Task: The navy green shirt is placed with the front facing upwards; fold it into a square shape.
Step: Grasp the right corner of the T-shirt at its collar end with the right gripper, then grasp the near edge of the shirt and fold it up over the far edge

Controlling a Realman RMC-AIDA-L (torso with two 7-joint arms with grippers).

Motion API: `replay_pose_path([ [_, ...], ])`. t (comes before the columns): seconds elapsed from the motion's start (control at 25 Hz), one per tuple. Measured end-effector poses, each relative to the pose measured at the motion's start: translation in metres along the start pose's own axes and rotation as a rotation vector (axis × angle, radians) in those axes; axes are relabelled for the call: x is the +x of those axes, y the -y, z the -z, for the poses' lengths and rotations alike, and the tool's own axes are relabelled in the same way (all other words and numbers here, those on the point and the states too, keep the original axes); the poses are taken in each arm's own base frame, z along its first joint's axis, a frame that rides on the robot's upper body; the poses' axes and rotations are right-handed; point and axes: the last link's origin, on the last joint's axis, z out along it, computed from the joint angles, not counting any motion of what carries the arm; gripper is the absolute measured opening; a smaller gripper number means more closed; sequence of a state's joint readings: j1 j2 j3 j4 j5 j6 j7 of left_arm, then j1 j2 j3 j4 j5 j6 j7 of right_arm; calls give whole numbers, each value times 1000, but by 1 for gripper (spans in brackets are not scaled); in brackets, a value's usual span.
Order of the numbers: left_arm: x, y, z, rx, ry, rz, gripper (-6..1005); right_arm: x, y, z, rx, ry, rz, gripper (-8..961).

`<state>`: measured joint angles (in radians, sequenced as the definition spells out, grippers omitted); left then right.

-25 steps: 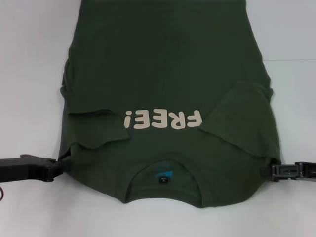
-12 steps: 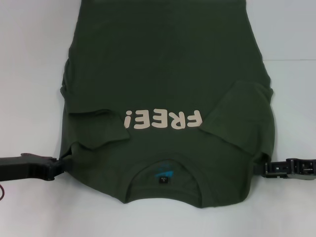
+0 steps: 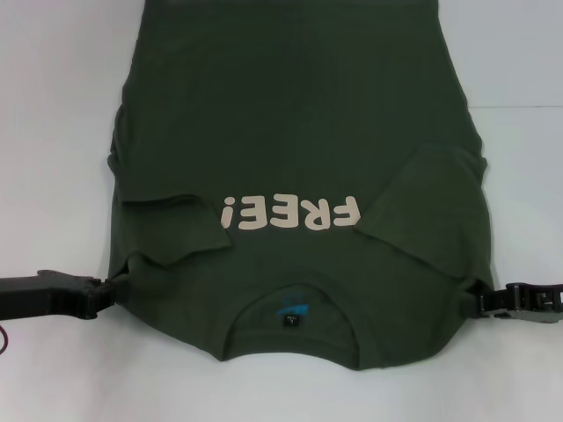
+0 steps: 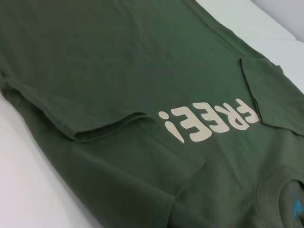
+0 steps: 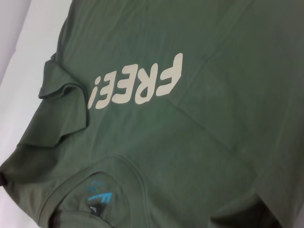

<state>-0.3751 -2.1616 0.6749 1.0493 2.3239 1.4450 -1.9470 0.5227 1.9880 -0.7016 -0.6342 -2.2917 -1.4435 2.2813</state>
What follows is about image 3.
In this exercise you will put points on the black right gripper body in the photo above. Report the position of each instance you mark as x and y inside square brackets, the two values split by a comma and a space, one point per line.
[550, 303]

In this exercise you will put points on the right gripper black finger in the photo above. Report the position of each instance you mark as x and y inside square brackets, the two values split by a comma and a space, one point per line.
[510, 301]

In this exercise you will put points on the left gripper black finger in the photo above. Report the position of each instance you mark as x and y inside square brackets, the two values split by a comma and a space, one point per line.
[104, 287]
[103, 302]

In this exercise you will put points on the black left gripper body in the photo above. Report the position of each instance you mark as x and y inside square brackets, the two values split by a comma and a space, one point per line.
[44, 294]

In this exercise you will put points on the dark green FREE! t-shirt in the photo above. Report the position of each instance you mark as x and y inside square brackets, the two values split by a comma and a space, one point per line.
[286, 110]

